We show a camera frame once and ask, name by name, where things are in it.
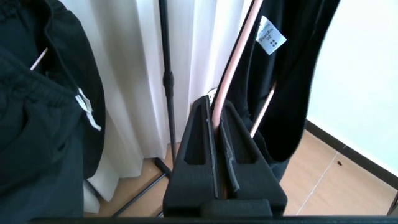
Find black sleeveless top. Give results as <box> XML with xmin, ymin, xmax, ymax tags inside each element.
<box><xmin>214</xmin><ymin>0</ymin><xmax>341</xmax><ymax>183</ymax></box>

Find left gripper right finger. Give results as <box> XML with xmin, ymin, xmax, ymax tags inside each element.
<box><xmin>216</xmin><ymin>99</ymin><xmax>287</xmax><ymax>217</ymax></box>

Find black shorts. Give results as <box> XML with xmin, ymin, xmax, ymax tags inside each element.
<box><xmin>0</xmin><ymin>0</ymin><xmax>107</xmax><ymax>218</ymax></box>

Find black clothes rack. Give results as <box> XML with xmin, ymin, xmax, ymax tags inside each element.
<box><xmin>111</xmin><ymin>0</ymin><xmax>178</xmax><ymax>218</ymax></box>

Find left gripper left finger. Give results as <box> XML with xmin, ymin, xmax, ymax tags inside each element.
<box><xmin>162</xmin><ymin>95</ymin><xmax>220</xmax><ymax>217</ymax></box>

